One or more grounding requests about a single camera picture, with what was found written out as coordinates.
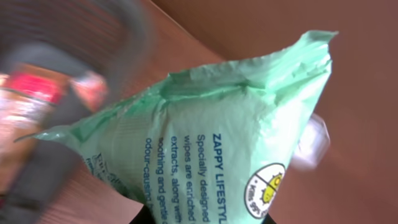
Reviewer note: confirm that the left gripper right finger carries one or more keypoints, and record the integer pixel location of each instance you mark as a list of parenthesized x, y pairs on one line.
[(268, 220)]

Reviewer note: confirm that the small orange snack packet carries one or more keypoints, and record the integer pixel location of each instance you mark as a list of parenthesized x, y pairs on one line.
[(91, 89)]

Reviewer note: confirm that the orange pasta packet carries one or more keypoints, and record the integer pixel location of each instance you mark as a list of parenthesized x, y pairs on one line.
[(29, 95)]

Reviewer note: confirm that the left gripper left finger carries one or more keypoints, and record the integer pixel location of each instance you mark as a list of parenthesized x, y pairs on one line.
[(143, 217)]

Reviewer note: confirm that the white barcode scanner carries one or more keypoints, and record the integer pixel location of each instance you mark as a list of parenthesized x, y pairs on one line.
[(312, 145)]

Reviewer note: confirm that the teal wet wipes packet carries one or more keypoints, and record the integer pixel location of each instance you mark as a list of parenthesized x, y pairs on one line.
[(209, 144)]

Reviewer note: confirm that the grey plastic shopping basket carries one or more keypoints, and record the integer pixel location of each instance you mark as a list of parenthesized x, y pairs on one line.
[(61, 61)]

